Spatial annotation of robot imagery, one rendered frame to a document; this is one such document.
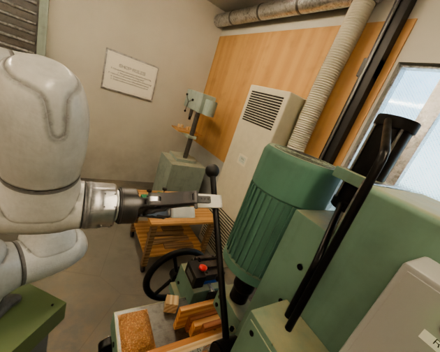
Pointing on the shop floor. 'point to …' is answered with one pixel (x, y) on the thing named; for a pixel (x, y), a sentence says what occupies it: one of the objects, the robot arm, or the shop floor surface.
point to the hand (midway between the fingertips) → (202, 207)
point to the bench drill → (194, 179)
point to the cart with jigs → (170, 232)
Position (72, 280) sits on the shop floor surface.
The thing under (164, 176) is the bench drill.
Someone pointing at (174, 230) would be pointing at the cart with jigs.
